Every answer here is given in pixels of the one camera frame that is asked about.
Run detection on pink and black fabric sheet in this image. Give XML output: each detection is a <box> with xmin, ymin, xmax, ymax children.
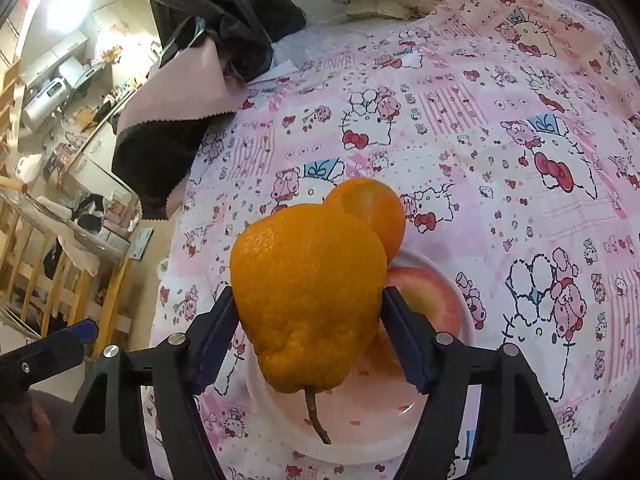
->
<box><xmin>111</xmin><ymin>35</ymin><xmax>251</xmax><ymax>221</ymax></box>

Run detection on large bumpy orange with stem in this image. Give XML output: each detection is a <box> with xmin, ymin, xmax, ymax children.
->
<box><xmin>229</xmin><ymin>203</ymin><xmax>388</xmax><ymax>446</ymax></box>

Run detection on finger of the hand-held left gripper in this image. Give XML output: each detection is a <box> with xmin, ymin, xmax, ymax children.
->
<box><xmin>70</xmin><ymin>319</ymin><xmax>98</xmax><ymax>345</ymax></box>
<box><xmin>0</xmin><ymin>332</ymin><xmax>87</xmax><ymax>397</ymax></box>

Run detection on red apple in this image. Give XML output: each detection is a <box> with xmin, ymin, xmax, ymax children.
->
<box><xmin>385</xmin><ymin>265</ymin><xmax>463</xmax><ymax>341</ymax></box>

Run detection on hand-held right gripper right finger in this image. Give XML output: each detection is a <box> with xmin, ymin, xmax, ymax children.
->
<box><xmin>381</xmin><ymin>286</ymin><xmax>576</xmax><ymax>480</ymax></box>

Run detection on blue flat box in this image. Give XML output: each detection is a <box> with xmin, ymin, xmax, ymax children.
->
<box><xmin>129</xmin><ymin>227</ymin><xmax>153</xmax><ymax>261</ymax></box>

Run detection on white hanging garment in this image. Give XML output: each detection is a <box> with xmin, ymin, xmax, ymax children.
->
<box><xmin>30</xmin><ymin>195</ymin><xmax>126</xmax><ymax>276</ymax></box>

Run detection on white base cabinets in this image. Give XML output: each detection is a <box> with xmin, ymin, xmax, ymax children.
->
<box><xmin>65</xmin><ymin>125</ymin><xmax>136</xmax><ymax>201</ymax></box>

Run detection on white paper sheet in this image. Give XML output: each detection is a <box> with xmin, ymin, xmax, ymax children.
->
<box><xmin>250</xmin><ymin>60</ymin><xmax>296</xmax><ymax>83</ymax></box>

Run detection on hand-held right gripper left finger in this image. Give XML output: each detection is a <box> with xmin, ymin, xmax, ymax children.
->
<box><xmin>47</xmin><ymin>285</ymin><xmax>238</xmax><ymax>480</ymax></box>

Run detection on wooden rack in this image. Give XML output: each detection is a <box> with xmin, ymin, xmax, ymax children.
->
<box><xmin>0</xmin><ymin>175</ymin><xmax>133</xmax><ymax>341</ymax></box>

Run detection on white water heater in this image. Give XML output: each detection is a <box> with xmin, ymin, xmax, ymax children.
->
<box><xmin>20</xmin><ymin>76</ymin><xmax>68</xmax><ymax>128</ymax></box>

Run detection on pink strawberry-print plate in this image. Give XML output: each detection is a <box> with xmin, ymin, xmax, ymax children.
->
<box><xmin>245</xmin><ymin>250</ymin><xmax>476</xmax><ymax>465</ymax></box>

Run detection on white wall cabinets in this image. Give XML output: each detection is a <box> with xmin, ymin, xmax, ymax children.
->
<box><xmin>25</xmin><ymin>30</ymin><xmax>91</xmax><ymax>78</ymax></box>

